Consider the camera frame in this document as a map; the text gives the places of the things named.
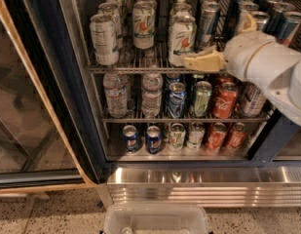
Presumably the coca-cola can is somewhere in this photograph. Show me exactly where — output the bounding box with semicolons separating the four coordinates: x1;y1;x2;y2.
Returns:
226;122;246;149
207;123;228;152

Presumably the front Red Bull can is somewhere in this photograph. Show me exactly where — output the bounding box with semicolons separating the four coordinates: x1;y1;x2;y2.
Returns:
276;11;301;47

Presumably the front silver energy drink can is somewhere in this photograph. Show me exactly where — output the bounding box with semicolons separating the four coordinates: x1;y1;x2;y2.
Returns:
250;11;270;31

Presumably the right water bottle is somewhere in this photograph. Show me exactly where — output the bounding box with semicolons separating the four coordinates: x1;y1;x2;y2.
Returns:
141;73;163;118

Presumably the blue Pepsi can middle shelf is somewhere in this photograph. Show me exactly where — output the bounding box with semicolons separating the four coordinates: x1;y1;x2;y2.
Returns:
168;82;187;119

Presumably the green can middle shelf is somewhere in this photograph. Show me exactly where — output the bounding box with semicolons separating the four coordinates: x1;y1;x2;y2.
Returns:
193;81;212;117

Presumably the right Pepsi can bottom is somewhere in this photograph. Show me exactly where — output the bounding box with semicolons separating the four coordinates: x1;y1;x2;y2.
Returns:
146;126;162;154

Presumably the front left white can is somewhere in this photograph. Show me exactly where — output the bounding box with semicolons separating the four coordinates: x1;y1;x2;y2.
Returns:
90;14;119;65

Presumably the wire shelf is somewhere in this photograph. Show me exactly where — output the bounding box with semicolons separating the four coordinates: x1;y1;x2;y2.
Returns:
86;0;301;75
102;110;270;123

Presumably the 7up can bottom shelf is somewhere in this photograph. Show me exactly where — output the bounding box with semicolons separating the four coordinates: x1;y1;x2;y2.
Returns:
169;123;186;151

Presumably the white coffee bottle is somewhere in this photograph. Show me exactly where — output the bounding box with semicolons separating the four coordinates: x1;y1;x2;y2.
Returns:
241;83;266;118

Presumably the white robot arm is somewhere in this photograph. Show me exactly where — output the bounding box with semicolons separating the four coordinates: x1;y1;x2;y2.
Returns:
182;13;301;126

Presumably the middle wire shelf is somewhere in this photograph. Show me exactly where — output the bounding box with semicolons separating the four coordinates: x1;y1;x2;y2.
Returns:
102;110;270;123

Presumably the top wire shelf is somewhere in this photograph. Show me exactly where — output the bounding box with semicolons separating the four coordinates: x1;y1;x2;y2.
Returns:
86;0;301;75

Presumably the left water bottle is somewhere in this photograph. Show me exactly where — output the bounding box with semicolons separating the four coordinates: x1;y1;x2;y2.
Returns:
103;73;128;118

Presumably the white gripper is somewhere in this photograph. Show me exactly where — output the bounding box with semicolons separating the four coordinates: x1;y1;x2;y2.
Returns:
182;14;277;82

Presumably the red Coca-Cola can middle shelf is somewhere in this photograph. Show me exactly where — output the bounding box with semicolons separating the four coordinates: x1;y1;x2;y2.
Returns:
212;82;239;119

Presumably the left Coca-Cola can bottom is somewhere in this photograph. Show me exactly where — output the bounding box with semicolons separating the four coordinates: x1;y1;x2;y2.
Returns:
207;123;228;152

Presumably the left Pepsi can bottom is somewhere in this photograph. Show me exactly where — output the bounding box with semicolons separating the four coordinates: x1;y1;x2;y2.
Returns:
122;125;139;153

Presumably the slim blue silver can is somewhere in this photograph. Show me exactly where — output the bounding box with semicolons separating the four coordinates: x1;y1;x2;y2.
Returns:
197;2;220;51

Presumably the pepsi can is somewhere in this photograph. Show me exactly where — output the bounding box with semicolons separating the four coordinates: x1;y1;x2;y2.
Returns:
146;126;162;154
122;125;139;153

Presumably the water bottle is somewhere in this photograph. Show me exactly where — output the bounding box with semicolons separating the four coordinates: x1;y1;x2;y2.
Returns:
103;73;128;118
141;73;163;118

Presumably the stainless fridge base grille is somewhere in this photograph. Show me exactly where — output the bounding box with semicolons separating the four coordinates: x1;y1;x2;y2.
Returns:
96;167;301;208

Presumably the clear plastic bin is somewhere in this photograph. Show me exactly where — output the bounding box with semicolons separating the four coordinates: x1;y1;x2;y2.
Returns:
103;203;208;234

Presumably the glass fridge door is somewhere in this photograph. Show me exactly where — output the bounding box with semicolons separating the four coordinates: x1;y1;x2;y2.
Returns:
0;0;102;194

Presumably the right Coca-Cola can bottom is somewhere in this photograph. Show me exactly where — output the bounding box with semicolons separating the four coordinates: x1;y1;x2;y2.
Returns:
226;122;246;149

